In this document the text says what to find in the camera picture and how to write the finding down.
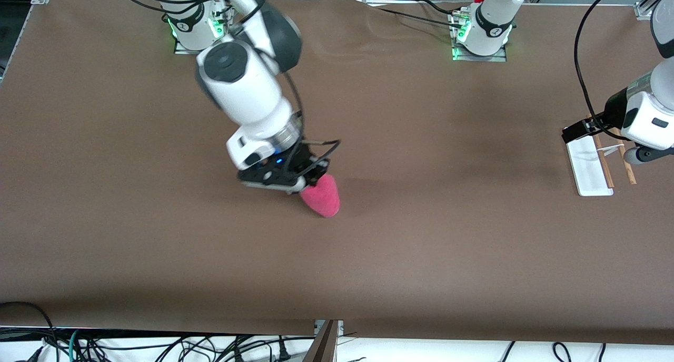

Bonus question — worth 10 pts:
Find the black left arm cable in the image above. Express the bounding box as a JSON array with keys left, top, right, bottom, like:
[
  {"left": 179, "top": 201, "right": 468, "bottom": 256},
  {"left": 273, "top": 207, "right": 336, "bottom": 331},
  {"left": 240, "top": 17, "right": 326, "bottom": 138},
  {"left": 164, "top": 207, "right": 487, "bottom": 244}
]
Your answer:
[{"left": 574, "top": 0, "right": 632, "bottom": 140}]

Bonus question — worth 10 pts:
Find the black cable on table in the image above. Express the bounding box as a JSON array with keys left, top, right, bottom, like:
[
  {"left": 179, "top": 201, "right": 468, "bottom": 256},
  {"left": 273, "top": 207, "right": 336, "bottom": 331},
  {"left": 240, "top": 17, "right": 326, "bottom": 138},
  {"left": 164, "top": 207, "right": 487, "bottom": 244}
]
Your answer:
[
  {"left": 376, "top": 6, "right": 464, "bottom": 30},
  {"left": 419, "top": 0, "right": 459, "bottom": 16}
]

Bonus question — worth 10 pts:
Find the brown wooden beam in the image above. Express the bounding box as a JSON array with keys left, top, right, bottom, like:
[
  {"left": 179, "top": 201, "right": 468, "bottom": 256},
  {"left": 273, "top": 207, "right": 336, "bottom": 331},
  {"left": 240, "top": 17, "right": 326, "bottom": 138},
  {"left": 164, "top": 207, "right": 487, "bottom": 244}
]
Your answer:
[{"left": 303, "top": 320, "right": 339, "bottom": 362}]

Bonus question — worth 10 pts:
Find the small metal bracket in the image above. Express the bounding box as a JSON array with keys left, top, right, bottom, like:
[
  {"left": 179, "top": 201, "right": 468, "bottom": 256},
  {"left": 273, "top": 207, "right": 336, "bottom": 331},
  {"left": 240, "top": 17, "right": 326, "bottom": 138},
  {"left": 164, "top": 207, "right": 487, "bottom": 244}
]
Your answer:
[{"left": 314, "top": 320, "right": 344, "bottom": 337}]

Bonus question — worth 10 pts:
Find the white rack base tray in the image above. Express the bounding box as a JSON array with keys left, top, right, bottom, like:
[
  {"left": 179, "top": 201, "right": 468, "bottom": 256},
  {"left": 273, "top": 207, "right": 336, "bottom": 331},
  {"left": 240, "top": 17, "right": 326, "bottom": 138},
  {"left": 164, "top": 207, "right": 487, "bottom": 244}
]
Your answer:
[{"left": 566, "top": 136, "right": 614, "bottom": 197}]

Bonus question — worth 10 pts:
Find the pink towel with grey back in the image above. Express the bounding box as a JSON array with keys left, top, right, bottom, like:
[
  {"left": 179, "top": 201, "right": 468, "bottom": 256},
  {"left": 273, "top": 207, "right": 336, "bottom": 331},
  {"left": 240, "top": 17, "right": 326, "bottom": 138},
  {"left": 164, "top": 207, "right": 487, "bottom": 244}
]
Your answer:
[{"left": 299, "top": 173, "right": 342, "bottom": 219}]

